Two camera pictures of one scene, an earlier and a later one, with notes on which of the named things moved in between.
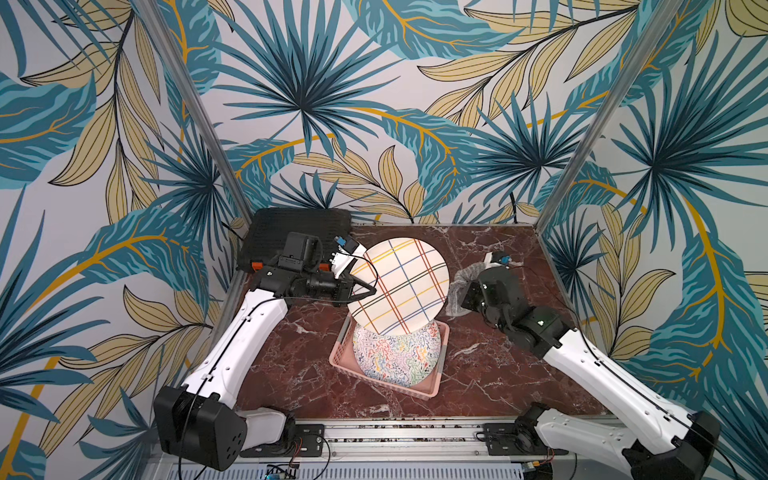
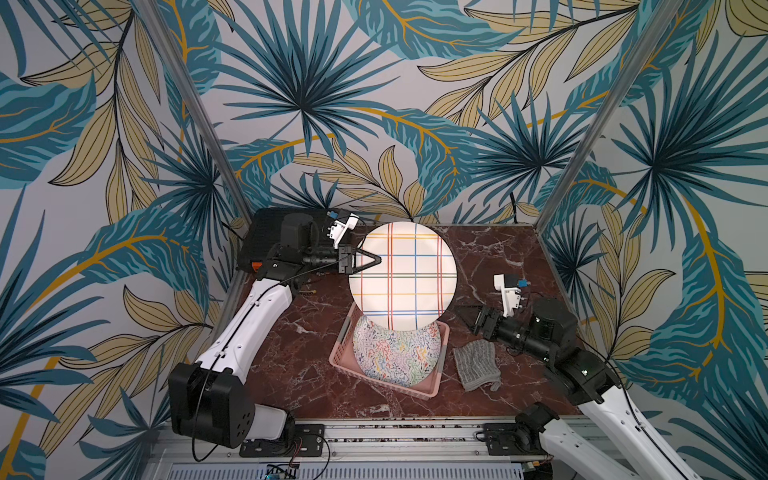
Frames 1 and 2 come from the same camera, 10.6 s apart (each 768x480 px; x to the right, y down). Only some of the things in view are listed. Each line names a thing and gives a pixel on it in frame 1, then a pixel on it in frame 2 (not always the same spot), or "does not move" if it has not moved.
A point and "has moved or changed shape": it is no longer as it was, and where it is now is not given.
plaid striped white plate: (412, 286) has moved or changed shape
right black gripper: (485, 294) → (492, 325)
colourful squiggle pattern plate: (402, 360) does not move
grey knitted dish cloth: (459, 285) → (476, 363)
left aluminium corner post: (197, 109) does not move
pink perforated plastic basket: (343, 357) does not move
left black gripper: (344, 290) → (346, 254)
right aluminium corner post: (660, 20) does not move
